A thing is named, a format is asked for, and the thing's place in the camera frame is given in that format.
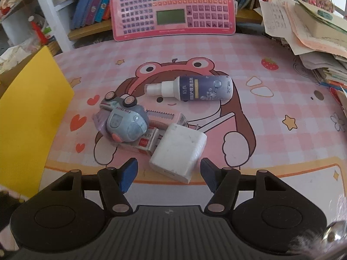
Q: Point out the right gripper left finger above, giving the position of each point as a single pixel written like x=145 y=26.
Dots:
x=114 y=183

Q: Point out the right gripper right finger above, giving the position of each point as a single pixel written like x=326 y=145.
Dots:
x=223 y=183

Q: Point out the small red white box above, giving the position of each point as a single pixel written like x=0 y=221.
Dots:
x=146 y=144

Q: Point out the white power adapter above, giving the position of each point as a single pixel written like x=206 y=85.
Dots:
x=178 y=152

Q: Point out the pink cartoon table mat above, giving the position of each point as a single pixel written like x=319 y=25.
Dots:
x=279 y=119

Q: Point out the yellow cardboard box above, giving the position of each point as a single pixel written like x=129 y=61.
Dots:
x=34 y=98

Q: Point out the floral tissue box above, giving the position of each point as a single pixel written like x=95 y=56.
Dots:
x=12 y=57

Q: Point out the white green pen holder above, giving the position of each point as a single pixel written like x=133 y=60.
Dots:
x=41 y=29

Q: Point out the stack of papers and books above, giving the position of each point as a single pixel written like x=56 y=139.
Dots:
x=315 y=35

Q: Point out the pink learning tablet toy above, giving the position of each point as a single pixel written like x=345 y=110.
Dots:
x=135 y=19

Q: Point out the row of blue purple books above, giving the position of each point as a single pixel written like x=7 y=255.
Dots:
x=92 y=2

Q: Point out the white bookshelf frame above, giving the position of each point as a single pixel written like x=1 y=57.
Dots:
x=16 y=26

